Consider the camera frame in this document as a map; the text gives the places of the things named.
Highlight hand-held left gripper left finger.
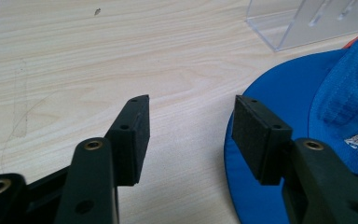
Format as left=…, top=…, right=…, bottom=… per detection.
left=54, top=94, right=151, bottom=224

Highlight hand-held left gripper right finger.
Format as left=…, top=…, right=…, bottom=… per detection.
left=231, top=94, right=358, bottom=224

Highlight blue and orange cap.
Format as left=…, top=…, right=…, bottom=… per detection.
left=223, top=27, right=358, bottom=224

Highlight clear acrylic rack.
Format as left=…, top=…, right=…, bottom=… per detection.
left=245, top=0, right=358, bottom=52

